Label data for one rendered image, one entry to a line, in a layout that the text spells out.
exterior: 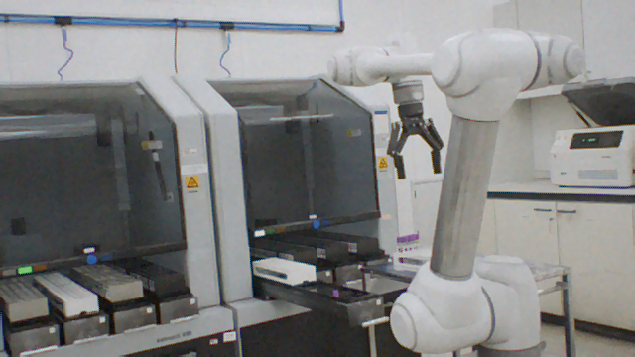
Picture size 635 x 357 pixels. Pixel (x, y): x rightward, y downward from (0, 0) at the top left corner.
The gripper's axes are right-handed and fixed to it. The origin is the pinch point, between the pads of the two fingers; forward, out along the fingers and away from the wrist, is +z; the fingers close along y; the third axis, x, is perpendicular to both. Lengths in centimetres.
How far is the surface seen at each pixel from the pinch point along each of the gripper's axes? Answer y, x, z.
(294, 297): -21, 49, 36
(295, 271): -18, 52, 28
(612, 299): 212, 96, 94
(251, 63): 43, 182, -71
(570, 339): 53, -1, 63
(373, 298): -10.6, 17.4, 36.5
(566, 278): 53, -3, 42
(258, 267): -18, 81, 28
